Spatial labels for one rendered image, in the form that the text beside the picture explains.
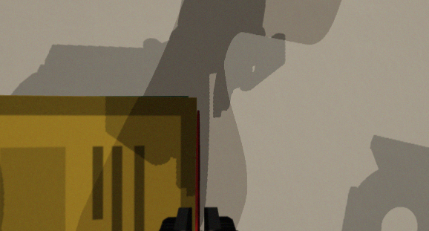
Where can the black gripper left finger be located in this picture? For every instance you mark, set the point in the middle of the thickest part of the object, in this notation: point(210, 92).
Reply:
point(183, 221)

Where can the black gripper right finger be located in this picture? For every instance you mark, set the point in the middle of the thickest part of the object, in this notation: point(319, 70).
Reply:
point(214, 222)

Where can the red cd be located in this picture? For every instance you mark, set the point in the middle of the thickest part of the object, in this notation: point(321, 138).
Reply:
point(197, 176)

